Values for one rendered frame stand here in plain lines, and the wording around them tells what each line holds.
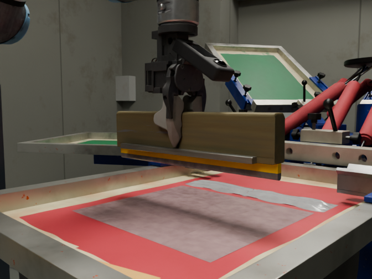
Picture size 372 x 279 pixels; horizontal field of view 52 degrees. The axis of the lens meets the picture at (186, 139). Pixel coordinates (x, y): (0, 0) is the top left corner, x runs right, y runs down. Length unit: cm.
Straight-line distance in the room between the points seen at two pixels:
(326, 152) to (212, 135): 53
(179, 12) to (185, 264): 41
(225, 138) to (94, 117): 395
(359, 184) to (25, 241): 60
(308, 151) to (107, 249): 71
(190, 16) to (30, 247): 44
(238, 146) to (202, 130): 8
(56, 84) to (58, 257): 372
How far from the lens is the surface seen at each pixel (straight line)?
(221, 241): 59
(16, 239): 53
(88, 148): 155
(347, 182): 83
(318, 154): 111
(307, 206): 79
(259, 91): 230
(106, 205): 79
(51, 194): 84
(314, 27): 450
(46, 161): 408
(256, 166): 60
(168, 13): 69
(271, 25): 463
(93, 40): 458
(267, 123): 57
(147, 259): 53
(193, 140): 66
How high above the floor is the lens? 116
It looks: 6 degrees down
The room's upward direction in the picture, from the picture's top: straight up
